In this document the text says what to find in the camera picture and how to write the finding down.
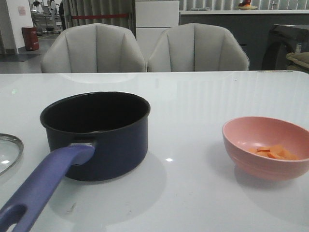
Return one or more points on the pink bowl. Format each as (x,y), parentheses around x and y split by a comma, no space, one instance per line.
(242,134)

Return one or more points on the orange ham slices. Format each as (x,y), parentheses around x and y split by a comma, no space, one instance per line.
(277,152)

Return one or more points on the red barrier belt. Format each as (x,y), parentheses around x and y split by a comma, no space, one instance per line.
(109,16)

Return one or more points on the right grey upholstered chair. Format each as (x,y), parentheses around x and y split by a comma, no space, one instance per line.
(196,47)

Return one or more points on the fruit plate on counter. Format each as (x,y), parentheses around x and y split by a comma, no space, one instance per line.
(246,5)

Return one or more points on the grey curtain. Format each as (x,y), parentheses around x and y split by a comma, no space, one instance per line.
(100,7)

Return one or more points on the left grey upholstered chair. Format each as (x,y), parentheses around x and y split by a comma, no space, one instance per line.
(94,48)

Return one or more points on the red bin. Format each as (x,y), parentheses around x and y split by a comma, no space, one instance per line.
(30,38)

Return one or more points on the dark blue saucepan purple handle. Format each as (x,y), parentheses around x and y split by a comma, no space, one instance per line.
(92,137)

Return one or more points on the white cabinet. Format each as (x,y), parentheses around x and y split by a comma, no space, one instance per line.
(152,18)

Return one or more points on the dark grey counter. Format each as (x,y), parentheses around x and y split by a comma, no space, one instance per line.
(250,27)

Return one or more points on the dark washing machine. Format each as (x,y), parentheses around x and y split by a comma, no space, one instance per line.
(284,39)

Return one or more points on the grey upholstered chair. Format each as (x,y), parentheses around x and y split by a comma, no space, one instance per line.
(196,47)
(94,48)

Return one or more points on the glass lid purple knob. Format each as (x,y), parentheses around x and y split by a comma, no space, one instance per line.
(11,150)

